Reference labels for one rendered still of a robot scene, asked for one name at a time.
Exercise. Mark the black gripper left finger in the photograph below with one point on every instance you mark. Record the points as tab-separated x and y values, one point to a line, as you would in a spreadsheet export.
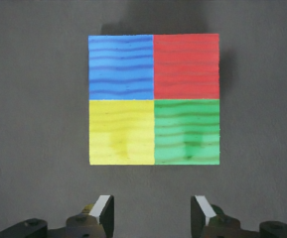
83	225

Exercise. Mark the yellow cube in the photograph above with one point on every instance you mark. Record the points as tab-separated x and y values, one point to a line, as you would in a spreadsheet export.
121	132

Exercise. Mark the green cube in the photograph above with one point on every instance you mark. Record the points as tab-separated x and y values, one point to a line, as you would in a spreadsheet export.
186	131

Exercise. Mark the red wooden cube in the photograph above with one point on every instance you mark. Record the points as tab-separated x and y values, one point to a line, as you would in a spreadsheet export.
186	66

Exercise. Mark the blue cube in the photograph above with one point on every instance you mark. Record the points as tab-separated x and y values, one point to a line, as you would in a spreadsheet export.
121	67

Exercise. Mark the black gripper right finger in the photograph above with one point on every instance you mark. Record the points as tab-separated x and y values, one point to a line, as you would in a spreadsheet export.
219	225

